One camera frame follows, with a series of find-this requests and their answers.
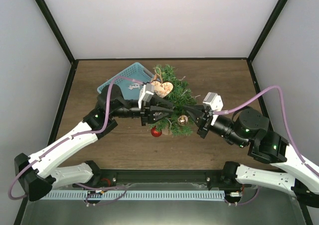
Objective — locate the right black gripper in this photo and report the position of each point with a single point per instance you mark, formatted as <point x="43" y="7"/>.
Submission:
<point x="203" y="122"/>

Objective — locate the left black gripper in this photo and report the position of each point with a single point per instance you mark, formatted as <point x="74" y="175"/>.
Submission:
<point x="146" y="110"/>

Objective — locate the brown heart ornament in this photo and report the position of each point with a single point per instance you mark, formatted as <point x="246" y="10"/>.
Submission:
<point x="161" y="87"/>

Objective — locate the small green christmas tree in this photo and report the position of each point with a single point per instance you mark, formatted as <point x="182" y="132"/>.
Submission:
<point x="180" y="96"/>

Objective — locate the red ball ornament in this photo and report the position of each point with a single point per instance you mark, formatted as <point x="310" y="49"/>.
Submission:
<point x="155" y="132"/>

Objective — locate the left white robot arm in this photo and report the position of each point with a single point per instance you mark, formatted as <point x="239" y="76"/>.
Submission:
<point x="40" y="172"/>

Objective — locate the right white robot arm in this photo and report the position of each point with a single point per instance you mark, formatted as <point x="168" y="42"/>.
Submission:
<point x="297" y="174"/>

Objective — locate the blue plastic basket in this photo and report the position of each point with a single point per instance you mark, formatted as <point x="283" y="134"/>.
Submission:
<point x="135" y="71"/>

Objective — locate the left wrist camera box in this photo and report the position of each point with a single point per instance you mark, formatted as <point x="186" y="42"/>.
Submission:
<point x="146" y="93"/>

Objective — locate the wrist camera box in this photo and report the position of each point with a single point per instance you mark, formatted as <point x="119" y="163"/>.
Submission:
<point x="212" y="102"/>
<point x="146" y="93"/>

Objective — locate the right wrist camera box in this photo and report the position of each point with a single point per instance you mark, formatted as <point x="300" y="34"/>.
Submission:
<point x="212" y="102"/>

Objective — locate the black aluminium front rail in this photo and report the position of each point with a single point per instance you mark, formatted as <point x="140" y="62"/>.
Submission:
<point x="113" y="177"/>

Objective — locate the light blue cable duct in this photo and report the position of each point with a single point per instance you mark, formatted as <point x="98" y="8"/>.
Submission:
<point x="137" y="195"/>

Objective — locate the black frame post left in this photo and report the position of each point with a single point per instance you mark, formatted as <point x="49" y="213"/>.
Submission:
<point x="55" y="29"/>

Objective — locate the black frame post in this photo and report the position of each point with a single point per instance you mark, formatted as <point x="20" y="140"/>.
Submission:
<point x="55" y="29"/>
<point x="279" y="6"/>

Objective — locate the black frame post right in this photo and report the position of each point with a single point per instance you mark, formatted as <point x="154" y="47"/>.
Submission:
<point x="279" y="6"/>

